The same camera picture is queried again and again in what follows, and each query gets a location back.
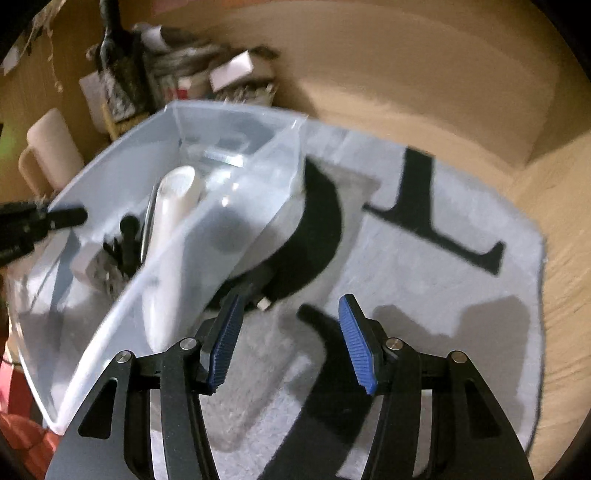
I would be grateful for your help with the clear plastic storage box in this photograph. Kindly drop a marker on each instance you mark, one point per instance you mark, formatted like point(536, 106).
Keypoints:
point(115, 341)

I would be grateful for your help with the red box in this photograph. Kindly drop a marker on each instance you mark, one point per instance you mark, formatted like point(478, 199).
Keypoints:
point(183, 87)

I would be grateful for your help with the handwritten note paper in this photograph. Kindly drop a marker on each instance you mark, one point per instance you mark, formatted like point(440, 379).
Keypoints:
point(90, 92)

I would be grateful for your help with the white card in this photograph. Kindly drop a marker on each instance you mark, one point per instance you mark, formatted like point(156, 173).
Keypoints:
point(231, 69)

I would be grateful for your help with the orange clothing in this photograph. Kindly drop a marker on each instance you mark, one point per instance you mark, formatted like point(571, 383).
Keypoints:
point(23, 434)

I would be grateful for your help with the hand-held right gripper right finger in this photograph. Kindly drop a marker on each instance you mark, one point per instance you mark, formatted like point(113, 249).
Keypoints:
point(358, 344)

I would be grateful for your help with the dark bottle with elephant label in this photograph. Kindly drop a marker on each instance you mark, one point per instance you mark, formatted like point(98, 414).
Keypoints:
point(117, 69)

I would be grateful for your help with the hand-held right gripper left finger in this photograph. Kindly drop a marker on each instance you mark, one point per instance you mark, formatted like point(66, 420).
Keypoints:
point(224, 344)

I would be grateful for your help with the stack of papers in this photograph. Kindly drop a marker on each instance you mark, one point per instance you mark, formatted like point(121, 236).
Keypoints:
point(184, 55)

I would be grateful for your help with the black plastic object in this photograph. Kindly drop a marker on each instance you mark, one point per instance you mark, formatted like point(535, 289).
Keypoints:
point(129, 230)

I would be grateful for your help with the beige mug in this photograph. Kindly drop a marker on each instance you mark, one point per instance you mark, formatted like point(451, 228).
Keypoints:
point(51, 143)

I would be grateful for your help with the grey mat with black letters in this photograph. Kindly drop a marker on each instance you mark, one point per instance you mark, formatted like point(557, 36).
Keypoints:
point(438, 300)

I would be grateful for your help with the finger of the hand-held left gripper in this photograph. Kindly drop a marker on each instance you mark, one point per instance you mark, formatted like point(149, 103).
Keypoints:
point(67, 216)

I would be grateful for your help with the white handheld fabric shaver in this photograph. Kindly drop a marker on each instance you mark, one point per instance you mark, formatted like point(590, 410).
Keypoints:
point(178, 194)

